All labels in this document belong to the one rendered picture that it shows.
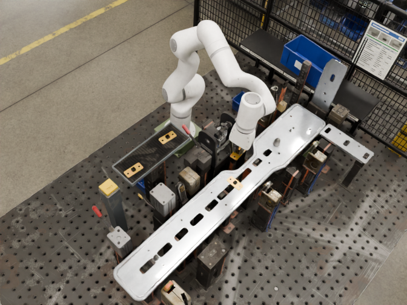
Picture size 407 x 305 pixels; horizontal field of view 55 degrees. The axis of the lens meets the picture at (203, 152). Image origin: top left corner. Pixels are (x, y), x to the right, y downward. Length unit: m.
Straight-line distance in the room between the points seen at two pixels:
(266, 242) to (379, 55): 1.18
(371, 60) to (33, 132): 2.62
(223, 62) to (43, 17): 3.32
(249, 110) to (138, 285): 0.85
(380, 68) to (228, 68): 1.09
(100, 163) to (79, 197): 0.25
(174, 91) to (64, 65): 2.19
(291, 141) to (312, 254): 0.61
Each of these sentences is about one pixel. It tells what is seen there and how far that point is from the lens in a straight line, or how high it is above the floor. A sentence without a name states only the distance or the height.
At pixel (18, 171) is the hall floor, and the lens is 3.40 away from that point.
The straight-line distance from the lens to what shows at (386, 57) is 2.38.
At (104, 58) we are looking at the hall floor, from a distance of 4.07.
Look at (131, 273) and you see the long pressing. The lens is 1.77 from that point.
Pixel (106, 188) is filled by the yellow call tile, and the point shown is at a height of 1.16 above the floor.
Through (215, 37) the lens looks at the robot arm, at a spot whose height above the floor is 1.67.
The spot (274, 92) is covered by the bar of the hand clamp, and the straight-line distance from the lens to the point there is 2.09.
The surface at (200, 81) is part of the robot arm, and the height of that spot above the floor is 1.19.
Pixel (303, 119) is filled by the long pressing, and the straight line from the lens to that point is 2.29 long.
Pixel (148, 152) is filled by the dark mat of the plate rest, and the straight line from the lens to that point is 1.85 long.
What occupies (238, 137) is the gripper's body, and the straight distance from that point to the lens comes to 1.66.
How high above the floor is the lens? 2.68
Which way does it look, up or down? 55 degrees down
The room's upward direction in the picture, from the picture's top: 5 degrees clockwise
